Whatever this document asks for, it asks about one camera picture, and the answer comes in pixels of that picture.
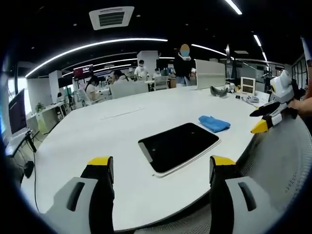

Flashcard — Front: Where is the person's right hand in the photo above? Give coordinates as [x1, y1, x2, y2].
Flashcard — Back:
[289, 97, 312, 115]

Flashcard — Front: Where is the white office chair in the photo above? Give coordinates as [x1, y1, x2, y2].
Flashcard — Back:
[78, 88, 93, 106]

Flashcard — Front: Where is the white framed box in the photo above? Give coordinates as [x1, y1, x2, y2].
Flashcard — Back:
[240, 76, 256, 95]

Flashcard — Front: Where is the ceiling air conditioner vent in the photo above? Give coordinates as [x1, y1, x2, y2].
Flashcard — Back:
[88, 6, 135, 31]

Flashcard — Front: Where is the white desk partition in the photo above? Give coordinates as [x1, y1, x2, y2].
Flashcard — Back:
[109, 81, 149, 99]

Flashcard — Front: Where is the grey desk partition panel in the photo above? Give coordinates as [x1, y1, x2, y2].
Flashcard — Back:
[195, 59, 227, 90]

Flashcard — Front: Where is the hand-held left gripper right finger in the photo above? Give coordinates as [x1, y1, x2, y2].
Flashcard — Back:
[209, 155, 275, 234]

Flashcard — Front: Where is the black cable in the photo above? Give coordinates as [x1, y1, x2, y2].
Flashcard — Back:
[23, 133, 39, 213]

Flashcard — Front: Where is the dark grey headset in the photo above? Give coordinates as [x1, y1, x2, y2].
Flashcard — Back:
[210, 85, 230, 99]

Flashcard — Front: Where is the computer monitor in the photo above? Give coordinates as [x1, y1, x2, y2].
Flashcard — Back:
[8, 88, 29, 136]

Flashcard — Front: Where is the black tablet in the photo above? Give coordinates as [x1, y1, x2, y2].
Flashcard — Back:
[137, 122, 222, 179]

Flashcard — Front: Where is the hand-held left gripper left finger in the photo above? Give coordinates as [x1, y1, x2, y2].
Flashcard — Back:
[40, 156, 115, 234]

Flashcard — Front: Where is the white side desk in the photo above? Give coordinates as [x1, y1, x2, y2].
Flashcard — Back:
[26, 101, 67, 135]

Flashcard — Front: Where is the white game controller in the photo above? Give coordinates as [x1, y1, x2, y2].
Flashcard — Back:
[241, 95, 260, 105]

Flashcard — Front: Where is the red wall screen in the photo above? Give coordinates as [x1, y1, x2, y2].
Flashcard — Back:
[73, 64, 94, 79]

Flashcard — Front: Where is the blue cleaning cloth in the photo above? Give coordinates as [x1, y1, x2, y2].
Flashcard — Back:
[198, 115, 231, 133]

